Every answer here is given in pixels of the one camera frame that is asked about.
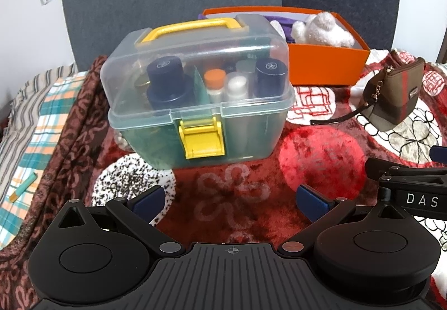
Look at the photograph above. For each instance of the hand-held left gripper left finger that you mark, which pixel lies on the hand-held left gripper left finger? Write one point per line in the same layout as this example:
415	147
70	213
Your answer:
148	200

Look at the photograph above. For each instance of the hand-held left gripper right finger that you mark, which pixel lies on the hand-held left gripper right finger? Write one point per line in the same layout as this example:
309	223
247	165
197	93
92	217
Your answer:
312	201

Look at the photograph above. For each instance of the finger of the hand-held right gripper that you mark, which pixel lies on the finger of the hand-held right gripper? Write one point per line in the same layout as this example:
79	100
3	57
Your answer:
401	170
440	152

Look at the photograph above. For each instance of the orange cardboard box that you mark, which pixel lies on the orange cardboard box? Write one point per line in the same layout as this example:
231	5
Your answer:
324	65

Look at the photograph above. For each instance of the white plush toy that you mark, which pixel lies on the white plush toy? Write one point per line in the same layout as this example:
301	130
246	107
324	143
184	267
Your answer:
324	30

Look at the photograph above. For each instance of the purple cloth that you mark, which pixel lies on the purple cloth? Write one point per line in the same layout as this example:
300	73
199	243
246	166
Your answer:
283	28

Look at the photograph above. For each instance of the red floral printed blanket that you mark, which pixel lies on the red floral printed blanket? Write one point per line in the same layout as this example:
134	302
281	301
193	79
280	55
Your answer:
314	156

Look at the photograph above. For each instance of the brown red-striped pouch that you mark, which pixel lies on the brown red-striped pouch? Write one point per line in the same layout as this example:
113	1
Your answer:
394	100

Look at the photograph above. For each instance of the dark blue bottle cap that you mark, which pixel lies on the dark blue bottle cap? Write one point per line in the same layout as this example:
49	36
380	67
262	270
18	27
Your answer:
167	83

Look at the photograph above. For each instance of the teal orange lighter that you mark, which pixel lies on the teal orange lighter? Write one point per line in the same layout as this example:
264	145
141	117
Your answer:
22	187

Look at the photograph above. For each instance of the striped plaid bedsheet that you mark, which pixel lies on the striped plaid bedsheet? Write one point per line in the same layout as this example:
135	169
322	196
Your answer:
42	128

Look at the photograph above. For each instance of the dark blue cylindrical bottle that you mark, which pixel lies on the dark blue cylindrical bottle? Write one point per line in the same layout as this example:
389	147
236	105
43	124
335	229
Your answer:
271	77

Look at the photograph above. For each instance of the orange cap bottle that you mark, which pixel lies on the orange cap bottle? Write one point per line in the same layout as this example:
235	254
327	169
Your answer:
213	81

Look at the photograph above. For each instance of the white cap bottle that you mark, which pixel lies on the white cap bottle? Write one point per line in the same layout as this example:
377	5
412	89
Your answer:
236	86

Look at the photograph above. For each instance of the clear plastic storage box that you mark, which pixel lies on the clear plastic storage box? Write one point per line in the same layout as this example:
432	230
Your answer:
132	58

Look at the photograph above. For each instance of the grey cap bottle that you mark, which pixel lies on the grey cap bottle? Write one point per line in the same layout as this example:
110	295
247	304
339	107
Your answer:
246	66

